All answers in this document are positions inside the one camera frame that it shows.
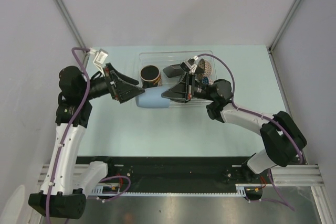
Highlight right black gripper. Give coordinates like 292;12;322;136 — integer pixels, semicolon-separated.
161;72;215;103

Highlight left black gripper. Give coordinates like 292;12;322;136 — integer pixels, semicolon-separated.
80;63;144;103

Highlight black floral square plate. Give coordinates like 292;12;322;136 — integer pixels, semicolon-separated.
163;64;184;78

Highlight red black lacquer cup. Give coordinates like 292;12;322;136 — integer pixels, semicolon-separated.
140;65;162;89

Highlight light blue plastic cup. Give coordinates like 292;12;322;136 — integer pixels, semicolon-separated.
135;87;170;109

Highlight blue patterned bowl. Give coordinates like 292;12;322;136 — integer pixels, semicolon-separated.
201;77;209;84

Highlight beige patterned bowl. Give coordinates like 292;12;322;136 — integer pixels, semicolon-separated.
196;59;212;78

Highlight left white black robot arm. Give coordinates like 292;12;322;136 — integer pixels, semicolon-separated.
28;63;145;221

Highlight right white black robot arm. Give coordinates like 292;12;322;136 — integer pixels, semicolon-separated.
161;73;307;183

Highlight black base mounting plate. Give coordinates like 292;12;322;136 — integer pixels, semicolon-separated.
76;156;261;194

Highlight clear wire dish rack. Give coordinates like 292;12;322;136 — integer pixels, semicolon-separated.
134;50;213;109

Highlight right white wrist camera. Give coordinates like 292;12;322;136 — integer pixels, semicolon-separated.
180;56;203;75

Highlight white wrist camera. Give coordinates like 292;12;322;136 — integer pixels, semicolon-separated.
89;48;108;74
180;56;203;75

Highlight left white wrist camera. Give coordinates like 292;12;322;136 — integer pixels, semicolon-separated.
89;48;108;74

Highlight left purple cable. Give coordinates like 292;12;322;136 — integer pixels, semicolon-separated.
46;47;131;219

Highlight purple cable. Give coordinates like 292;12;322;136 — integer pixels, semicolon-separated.
46;47;131;219
196;54;303;211

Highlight white slotted cable duct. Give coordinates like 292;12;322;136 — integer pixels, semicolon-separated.
89;183;263;197

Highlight aluminium frame rail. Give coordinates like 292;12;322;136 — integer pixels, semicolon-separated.
37;164;324;186

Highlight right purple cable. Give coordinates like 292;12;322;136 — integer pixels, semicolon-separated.
196;54;303;211

